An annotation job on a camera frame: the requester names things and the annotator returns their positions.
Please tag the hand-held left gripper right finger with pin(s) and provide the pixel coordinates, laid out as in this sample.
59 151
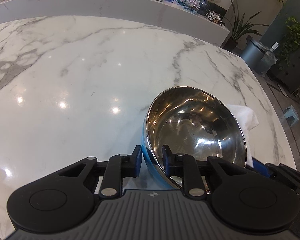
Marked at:
168 162

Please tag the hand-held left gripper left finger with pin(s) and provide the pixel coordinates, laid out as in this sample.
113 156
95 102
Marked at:
138 162

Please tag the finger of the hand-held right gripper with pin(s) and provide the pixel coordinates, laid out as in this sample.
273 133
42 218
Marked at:
261 168

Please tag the blue steel-lined bowl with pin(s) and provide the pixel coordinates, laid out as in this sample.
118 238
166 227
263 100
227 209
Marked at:
190 120

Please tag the white cleaning cloth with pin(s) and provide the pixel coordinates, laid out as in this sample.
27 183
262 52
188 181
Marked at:
246 118

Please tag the small blue stool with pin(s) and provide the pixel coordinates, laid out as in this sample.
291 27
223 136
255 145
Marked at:
291 116

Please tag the dark grey cabinet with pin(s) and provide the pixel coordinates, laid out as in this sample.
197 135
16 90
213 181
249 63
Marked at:
293 72

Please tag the clear water jug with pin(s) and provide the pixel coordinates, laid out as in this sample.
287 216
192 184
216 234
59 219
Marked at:
269 60

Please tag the grey round trash bin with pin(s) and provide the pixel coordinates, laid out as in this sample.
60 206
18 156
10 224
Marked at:
252 53

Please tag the leafy vine plant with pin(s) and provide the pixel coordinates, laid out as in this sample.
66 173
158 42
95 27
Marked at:
292 37

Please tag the potted long-leaf plant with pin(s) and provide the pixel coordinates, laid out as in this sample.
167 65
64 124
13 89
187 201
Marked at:
236 27

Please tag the cow figurines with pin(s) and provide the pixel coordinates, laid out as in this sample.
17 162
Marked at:
215 18

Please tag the white marble reception counter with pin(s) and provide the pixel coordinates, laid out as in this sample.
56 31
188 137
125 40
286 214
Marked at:
90 5

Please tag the small photo frame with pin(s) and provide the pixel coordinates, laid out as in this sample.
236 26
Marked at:
193 6

